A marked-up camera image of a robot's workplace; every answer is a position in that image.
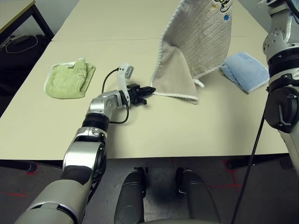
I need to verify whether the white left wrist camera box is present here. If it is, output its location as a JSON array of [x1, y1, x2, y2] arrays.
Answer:
[[116, 61, 135, 103]]

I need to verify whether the white floor cable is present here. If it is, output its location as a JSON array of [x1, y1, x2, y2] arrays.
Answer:
[[5, 35, 39, 55]]

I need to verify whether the beige towel white trim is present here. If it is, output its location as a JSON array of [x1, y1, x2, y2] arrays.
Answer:
[[149, 0, 235, 105]]

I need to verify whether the side table black frame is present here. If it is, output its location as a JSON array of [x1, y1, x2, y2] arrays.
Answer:
[[0, 0, 55, 42]]

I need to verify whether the black left camera cable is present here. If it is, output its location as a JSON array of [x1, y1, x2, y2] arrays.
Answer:
[[102, 67, 130, 124]]

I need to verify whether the grey power strip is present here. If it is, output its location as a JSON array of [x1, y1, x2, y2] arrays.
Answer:
[[10, 34, 28, 45]]

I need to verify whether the light blue towel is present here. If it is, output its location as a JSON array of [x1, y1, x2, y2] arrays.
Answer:
[[219, 52, 271, 94]]

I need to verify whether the light green towel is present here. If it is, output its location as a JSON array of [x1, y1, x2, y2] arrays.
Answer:
[[44, 58, 97, 100]]

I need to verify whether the grey robot left leg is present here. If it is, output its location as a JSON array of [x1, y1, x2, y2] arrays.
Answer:
[[114, 167, 148, 224]]

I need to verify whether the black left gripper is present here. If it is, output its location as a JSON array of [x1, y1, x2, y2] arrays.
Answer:
[[126, 83, 157, 107]]

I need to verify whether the black table foot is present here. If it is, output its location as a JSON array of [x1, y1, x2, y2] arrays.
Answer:
[[226, 155, 292, 171], [0, 160, 38, 175]]

